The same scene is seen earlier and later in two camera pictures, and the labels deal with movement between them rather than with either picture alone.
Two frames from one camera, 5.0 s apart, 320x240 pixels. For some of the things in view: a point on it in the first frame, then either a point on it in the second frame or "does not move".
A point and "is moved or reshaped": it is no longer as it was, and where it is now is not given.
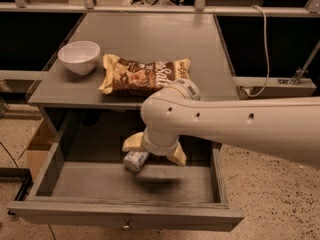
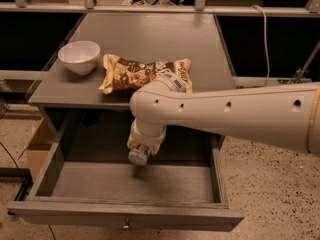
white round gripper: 159,149 → 146,139
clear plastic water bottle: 133,161 is moved or reshaped
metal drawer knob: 127,226 does not move
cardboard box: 38,150 does not move
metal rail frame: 88,5 does not move
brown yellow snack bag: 141,77 does not move
